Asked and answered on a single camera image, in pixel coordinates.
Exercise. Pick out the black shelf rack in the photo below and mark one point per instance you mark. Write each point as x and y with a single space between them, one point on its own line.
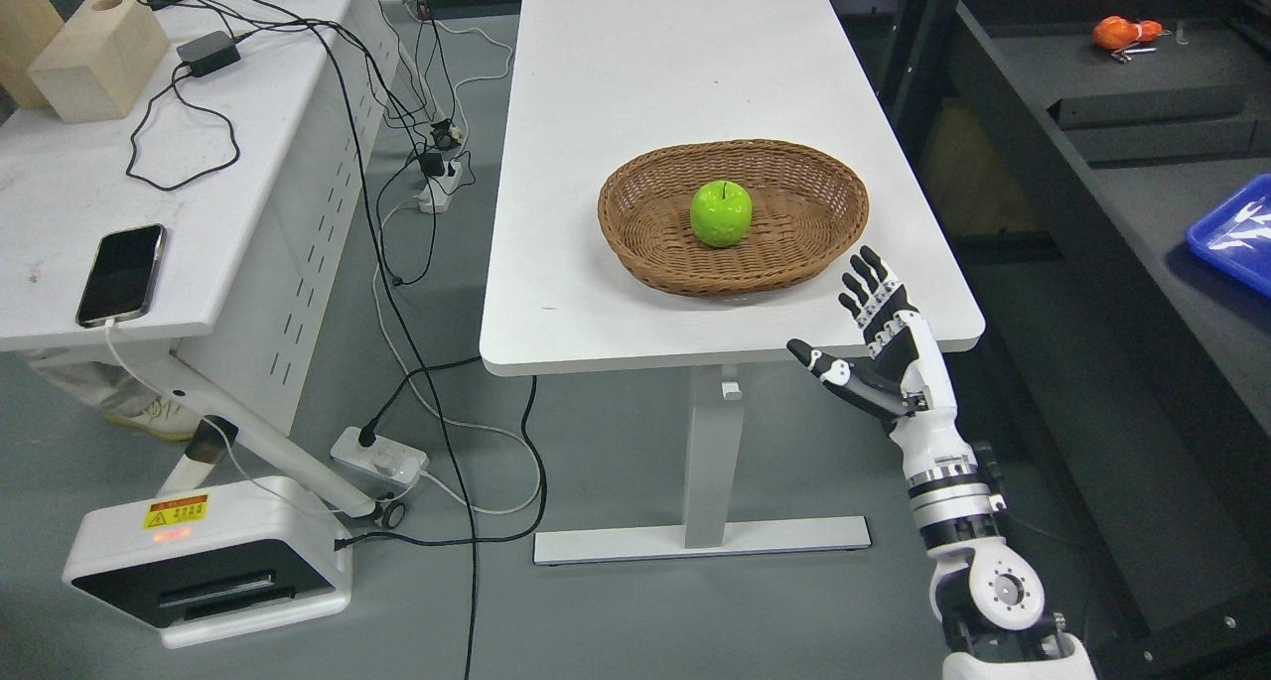
1144 371

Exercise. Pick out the white side desk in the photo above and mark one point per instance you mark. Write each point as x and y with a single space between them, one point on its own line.
254 229

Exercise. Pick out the green apple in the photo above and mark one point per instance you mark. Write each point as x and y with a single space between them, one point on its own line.
720 213

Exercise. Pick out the blue plastic tray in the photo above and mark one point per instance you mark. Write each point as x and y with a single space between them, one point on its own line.
1234 237

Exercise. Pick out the wooden block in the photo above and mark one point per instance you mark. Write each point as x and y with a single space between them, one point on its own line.
94 68

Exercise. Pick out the brown wicker basket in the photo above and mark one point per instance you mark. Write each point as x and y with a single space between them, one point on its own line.
808 209

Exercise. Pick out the white table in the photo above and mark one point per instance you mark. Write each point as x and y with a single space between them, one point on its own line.
596 83

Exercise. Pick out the white power strip near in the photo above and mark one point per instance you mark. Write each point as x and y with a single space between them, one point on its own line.
380 457

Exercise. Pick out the white power strip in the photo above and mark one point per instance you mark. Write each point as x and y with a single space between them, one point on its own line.
380 457
436 196

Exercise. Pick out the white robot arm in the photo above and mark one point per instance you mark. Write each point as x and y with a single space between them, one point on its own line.
989 600

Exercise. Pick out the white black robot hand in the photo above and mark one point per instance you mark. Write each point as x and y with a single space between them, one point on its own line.
907 382

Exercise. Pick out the black smartphone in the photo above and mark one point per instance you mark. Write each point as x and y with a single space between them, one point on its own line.
122 277

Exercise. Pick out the white robot base unit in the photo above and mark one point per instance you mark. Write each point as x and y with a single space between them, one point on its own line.
205 564

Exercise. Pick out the white power strip far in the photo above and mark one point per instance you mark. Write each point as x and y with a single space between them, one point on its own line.
436 196

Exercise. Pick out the orange toy fruit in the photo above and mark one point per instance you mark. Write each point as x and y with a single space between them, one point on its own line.
1115 35

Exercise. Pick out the black power adapter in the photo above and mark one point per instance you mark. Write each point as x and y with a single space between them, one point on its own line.
209 53

